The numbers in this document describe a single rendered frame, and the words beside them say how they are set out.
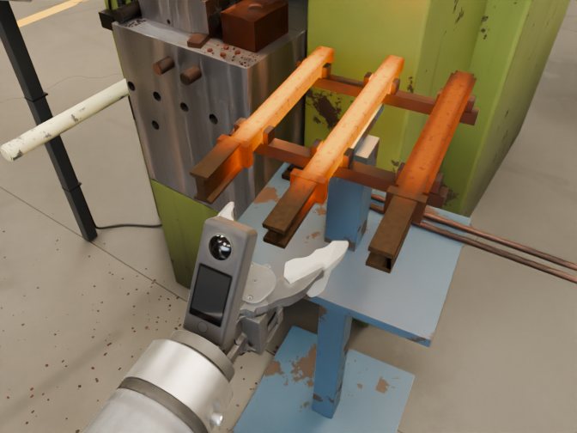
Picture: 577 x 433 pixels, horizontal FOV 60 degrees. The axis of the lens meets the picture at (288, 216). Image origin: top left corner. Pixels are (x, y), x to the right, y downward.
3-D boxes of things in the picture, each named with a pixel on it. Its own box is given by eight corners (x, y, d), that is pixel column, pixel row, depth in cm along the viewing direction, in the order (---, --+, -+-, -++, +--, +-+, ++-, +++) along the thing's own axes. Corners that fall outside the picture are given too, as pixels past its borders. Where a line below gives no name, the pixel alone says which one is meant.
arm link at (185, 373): (111, 362, 42) (209, 411, 39) (147, 318, 45) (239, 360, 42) (134, 410, 48) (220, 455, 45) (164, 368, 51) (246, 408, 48)
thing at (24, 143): (15, 167, 125) (7, 149, 122) (3, 159, 127) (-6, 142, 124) (143, 92, 152) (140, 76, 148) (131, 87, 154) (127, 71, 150)
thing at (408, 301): (428, 348, 78) (431, 340, 76) (210, 262, 90) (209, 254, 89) (468, 225, 97) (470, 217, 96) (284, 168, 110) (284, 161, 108)
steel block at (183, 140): (257, 231, 126) (246, 69, 95) (149, 178, 142) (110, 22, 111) (361, 127, 160) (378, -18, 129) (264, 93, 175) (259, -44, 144)
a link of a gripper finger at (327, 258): (343, 268, 59) (274, 298, 56) (347, 234, 55) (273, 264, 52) (357, 287, 57) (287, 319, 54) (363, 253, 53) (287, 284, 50)
